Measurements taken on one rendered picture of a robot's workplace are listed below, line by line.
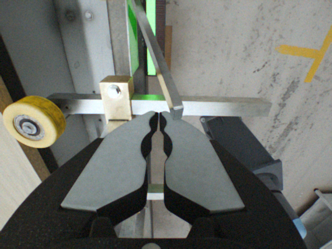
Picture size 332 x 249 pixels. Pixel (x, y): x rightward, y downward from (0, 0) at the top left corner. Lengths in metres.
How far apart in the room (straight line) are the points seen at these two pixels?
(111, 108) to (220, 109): 0.20
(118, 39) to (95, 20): 0.12
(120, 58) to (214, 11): 0.83
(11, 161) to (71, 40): 0.34
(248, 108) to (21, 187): 0.49
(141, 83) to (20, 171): 0.32
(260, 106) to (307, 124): 1.50
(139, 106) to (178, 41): 0.85
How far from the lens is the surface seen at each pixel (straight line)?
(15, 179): 0.44
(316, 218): 3.20
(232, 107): 0.32
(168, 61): 1.04
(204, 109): 0.30
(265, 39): 1.28
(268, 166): 0.89
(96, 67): 0.52
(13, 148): 0.36
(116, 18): 0.41
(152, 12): 0.39
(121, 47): 0.41
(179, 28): 1.10
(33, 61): 0.45
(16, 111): 0.29
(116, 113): 0.30
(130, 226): 0.44
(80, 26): 0.52
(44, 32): 0.50
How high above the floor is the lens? 1.09
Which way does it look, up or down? 58 degrees down
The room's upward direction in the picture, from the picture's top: 178 degrees clockwise
